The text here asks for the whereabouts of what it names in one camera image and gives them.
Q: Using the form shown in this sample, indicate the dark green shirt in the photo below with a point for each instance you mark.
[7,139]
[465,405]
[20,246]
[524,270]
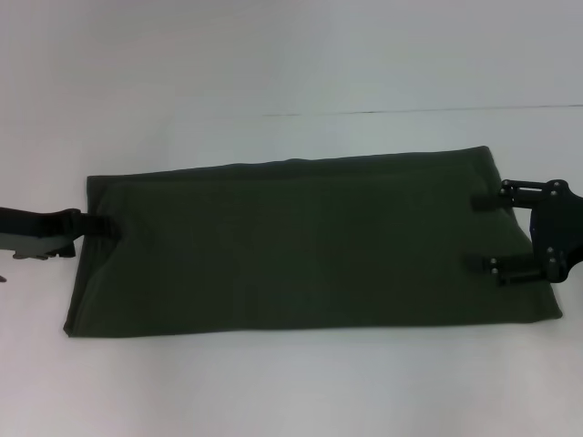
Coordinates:
[296,246]

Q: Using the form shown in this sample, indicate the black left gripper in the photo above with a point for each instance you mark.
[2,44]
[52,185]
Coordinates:
[32,230]

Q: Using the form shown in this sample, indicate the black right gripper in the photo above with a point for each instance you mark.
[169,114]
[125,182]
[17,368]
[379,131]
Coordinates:
[558,227]

